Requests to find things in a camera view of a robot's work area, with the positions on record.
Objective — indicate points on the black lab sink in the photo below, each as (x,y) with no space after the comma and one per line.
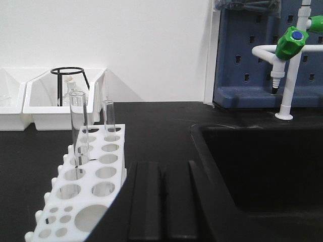
(273,175)

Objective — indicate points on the clear plastic bag of pegs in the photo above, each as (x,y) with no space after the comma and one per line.
(271,8)

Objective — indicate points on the white lab faucet green knobs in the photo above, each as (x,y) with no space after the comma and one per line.
(286,55)

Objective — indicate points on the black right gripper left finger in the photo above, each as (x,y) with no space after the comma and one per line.
(135,214)

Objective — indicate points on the middle white plastic bin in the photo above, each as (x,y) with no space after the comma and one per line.
(12,100)

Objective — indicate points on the short glass test tube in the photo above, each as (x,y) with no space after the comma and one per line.
(109,120)

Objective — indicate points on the blue-grey pegboard drying rack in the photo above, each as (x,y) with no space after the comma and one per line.
(243,80)

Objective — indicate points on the white plastic bin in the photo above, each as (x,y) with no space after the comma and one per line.
(42,96)
(12,100)

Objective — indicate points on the white test tube rack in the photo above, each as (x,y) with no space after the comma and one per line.
(88,181)

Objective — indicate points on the tall glass test tube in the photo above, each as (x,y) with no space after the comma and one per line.
(79,125)

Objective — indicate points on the right white plastic bin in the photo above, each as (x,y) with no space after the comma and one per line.
(42,96)

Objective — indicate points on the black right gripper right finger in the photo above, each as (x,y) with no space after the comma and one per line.
(193,211)

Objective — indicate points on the glass flask under tripod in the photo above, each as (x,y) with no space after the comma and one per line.
(69,86)

